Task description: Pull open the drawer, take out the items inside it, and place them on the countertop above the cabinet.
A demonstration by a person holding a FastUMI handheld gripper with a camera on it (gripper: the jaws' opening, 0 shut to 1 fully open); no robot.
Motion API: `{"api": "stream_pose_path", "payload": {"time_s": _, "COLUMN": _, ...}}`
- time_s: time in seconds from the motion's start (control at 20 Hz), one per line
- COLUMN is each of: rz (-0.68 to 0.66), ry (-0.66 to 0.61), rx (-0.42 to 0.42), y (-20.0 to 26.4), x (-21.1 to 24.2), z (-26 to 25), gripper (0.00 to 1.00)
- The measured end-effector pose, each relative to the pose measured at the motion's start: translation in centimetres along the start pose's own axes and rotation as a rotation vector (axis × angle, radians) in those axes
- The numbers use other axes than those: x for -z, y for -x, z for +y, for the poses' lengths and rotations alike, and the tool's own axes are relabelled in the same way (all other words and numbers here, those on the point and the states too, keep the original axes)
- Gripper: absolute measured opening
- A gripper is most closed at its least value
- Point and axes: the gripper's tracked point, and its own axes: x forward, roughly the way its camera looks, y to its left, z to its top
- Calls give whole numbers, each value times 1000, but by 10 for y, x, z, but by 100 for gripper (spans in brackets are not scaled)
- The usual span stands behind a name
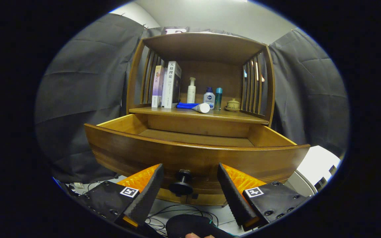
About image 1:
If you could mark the white appliance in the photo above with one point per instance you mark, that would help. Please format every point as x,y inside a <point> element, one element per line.
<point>319,165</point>

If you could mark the black backdrop cloth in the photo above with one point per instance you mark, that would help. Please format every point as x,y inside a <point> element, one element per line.
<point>84,92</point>

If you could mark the small white floor device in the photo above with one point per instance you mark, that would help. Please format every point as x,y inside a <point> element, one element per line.
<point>78,185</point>

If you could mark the purple book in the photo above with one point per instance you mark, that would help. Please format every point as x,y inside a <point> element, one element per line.
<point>157,86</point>

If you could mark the ceramic lidded teacup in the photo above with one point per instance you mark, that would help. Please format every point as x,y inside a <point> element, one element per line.
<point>232,105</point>

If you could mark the white bottle with blue cap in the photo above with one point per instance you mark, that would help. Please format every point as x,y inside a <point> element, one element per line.
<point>208,99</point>

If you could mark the white and green tube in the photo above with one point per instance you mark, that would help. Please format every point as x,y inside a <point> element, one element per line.
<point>203,108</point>

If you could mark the white pump bottle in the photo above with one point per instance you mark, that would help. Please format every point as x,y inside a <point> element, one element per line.
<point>191,94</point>

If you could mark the teal bottle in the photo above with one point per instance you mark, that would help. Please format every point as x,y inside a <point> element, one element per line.
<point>218,99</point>

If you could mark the brown wooden cabinet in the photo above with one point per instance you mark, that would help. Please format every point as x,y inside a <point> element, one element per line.
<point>207,46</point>

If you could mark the wooden drawer with black knob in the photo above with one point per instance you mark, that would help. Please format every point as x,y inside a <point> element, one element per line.
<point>193,157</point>

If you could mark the wooden countertop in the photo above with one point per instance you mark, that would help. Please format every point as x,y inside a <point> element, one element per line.
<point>236,115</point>

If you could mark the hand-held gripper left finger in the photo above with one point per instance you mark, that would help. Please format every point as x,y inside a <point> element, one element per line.
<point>150,190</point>

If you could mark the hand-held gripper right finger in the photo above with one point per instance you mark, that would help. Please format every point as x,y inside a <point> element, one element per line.
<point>232,195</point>

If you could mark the white and black book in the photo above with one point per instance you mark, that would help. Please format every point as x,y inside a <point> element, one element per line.
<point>170,86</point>

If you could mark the blue folded cloth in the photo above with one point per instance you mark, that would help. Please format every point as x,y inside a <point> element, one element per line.
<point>185,105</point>

